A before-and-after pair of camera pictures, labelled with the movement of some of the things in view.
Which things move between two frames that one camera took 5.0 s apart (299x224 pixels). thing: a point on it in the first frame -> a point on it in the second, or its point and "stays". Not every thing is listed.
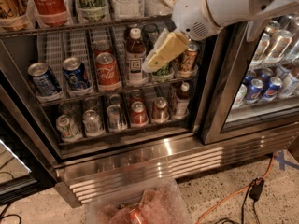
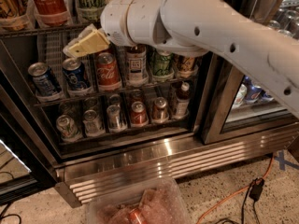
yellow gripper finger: x=167 y=46 -> x=90 y=40
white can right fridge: x=241 y=94 stays
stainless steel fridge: x=81 y=115 stays
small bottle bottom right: x=181 y=103 stays
